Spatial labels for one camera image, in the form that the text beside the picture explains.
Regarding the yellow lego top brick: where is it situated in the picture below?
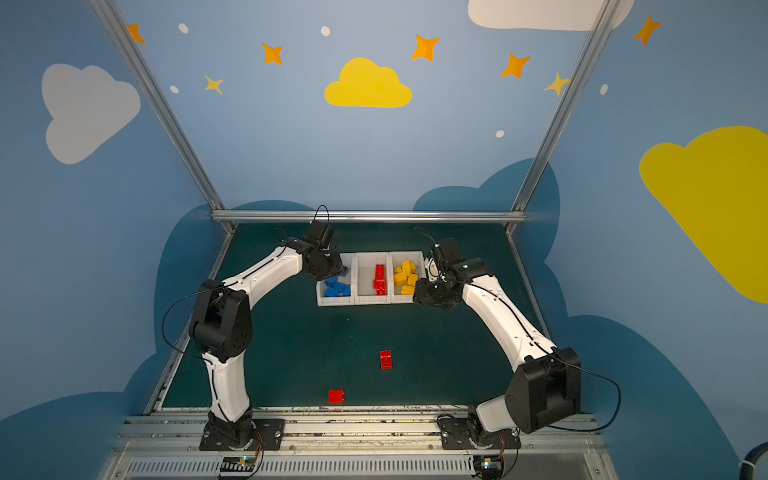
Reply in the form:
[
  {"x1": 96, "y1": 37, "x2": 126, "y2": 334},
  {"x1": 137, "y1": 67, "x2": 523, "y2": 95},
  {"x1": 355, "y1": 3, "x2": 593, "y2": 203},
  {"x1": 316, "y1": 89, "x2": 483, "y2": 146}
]
[{"x1": 393, "y1": 272, "x2": 409, "y2": 287}]

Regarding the red lego bottom brick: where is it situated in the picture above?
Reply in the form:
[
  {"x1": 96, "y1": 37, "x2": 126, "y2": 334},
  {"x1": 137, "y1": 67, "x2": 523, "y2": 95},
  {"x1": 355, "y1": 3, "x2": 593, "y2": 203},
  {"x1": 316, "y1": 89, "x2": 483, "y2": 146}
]
[{"x1": 327, "y1": 389, "x2": 345, "y2": 405}]

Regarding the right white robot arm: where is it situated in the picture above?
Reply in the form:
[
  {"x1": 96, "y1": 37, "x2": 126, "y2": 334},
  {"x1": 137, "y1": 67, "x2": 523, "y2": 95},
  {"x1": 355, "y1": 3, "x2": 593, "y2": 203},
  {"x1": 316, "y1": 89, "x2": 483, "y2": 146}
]
[{"x1": 413, "y1": 238, "x2": 582, "y2": 434}]

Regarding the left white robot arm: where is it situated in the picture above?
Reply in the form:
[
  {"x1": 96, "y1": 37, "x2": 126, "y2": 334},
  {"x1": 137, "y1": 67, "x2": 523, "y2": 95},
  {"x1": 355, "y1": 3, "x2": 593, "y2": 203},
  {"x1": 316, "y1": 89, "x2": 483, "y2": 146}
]
[{"x1": 189, "y1": 220, "x2": 344, "y2": 444}]

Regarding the white left bin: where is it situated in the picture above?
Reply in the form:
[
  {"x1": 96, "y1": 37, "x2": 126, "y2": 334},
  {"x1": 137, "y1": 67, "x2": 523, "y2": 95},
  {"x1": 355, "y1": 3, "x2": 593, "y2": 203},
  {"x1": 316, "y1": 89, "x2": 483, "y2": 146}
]
[{"x1": 316, "y1": 253, "x2": 358, "y2": 307}]

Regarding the white middle bin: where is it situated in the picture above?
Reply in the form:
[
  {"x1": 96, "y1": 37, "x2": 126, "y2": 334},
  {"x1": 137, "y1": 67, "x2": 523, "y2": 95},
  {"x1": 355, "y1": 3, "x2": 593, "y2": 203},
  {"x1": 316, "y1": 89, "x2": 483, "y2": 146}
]
[{"x1": 355, "y1": 252, "x2": 392, "y2": 306}]

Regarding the red lego right brick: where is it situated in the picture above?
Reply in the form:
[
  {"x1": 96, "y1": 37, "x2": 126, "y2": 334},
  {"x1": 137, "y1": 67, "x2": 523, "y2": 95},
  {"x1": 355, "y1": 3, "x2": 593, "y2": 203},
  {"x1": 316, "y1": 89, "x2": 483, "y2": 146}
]
[{"x1": 379, "y1": 350, "x2": 393, "y2": 370}]

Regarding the horizontal aluminium back rail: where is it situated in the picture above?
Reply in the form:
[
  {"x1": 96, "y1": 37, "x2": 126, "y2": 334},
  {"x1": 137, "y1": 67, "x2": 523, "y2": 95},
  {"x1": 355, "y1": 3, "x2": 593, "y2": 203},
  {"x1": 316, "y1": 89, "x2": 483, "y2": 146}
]
[{"x1": 211, "y1": 210, "x2": 526, "y2": 223}]

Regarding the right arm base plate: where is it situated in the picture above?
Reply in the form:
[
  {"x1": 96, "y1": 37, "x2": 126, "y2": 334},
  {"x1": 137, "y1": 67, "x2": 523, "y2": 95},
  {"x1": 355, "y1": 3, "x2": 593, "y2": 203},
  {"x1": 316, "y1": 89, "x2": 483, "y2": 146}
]
[{"x1": 436, "y1": 415, "x2": 521, "y2": 450}]

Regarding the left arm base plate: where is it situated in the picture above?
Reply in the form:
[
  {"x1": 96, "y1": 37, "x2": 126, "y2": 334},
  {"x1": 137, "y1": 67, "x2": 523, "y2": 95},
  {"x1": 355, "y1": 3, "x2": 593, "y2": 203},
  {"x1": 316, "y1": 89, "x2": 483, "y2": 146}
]
[{"x1": 199, "y1": 417, "x2": 285, "y2": 452}]

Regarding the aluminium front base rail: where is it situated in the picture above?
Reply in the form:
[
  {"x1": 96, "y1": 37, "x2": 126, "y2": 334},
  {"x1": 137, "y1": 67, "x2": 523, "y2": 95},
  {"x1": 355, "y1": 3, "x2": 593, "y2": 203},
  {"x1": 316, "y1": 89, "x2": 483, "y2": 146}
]
[{"x1": 99, "y1": 405, "x2": 618, "y2": 479}]

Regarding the left aluminium frame post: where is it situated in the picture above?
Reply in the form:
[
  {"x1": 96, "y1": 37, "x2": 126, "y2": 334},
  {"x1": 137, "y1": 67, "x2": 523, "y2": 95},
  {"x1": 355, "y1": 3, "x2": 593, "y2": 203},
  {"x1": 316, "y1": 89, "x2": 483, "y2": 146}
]
[{"x1": 90, "y1": 0, "x2": 226, "y2": 213}]

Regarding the aluminium frame post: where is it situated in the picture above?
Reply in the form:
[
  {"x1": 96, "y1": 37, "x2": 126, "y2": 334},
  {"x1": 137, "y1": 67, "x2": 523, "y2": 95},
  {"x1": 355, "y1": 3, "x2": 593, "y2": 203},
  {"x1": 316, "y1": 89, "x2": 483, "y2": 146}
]
[
  {"x1": 505, "y1": 0, "x2": 621, "y2": 239},
  {"x1": 90, "y1": 0, "x2": 226, "y2": 213}
]

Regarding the right aluminium frame post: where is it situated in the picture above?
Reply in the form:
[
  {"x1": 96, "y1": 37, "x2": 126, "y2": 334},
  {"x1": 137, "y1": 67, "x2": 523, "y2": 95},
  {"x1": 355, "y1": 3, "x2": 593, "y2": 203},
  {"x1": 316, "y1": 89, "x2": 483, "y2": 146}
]
[{"x1": 505, "y1": 0, "x2": 621, "y2": 239}]

